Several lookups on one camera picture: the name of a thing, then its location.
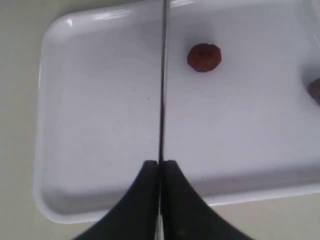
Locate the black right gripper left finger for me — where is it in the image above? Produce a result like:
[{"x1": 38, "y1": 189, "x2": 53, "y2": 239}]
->
[{"x1": 75, "y1": 160, "x2": 159, "y2": 240}]

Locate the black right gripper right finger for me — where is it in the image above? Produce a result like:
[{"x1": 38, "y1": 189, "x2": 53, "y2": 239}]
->
[{"x1": 161, "y1": 160, "x2": 251, "y2": 240}]

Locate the thin metal skewer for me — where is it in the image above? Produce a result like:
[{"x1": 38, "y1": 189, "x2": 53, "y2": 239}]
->
[{"x1": 155, "y1": 0, "x2": 170, "y2": 240}]

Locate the dark red berry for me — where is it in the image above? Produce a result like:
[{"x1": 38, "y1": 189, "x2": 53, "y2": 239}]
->
[
  {"x1": 307, "y1": 78, "x2": 320, "y2": 105},
  {"x1": 187, "y1": 43, "x2": 222, "y2": 73}
]

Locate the white rectangular plastic tray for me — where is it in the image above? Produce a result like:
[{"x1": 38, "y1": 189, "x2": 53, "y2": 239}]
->
[{"x1": 33, "y1": 0, "x2": 320, "y2": 224}]

